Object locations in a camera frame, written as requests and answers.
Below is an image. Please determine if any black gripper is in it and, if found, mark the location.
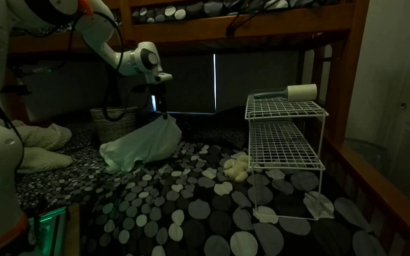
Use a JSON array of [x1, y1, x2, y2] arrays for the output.
[[139, 82, 171, 120]]

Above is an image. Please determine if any white towel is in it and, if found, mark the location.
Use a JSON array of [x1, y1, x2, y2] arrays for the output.
[[98, 114, 184, 174]]

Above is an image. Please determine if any dark window blind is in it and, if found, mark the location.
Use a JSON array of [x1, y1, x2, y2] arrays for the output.
[[159, 50, 302, 117]]

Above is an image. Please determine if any small yellow plush item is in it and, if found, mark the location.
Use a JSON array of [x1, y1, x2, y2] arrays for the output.
[[221, 151, 253, 184]]

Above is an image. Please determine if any dotted bunk mattress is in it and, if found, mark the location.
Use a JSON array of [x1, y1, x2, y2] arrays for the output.
[[135, 0, 339, 25]]

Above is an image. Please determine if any dark dotted bedspread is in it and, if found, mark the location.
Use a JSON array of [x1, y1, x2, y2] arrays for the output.
[[11, 113, 387, 256]]

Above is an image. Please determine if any beige folded pillow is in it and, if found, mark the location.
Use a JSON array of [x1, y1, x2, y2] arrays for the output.
[[11, 120, 74, 153], [17, 146, 74, 175]]

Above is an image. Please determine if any white lint roller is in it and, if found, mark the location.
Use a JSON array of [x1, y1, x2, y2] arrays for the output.
[[253, 83, 319, 103]]

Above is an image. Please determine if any green glowing box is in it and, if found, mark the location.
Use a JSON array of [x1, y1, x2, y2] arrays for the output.
[[26, 205, 68, 256]]

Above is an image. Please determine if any white wire rack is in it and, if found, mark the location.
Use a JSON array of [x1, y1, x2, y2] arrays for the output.
[[243, 91, 330, 222]]

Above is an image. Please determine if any wooden bunk bed frame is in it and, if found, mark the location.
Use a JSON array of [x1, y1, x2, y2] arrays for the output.
[[0, 0, 410, 256]]

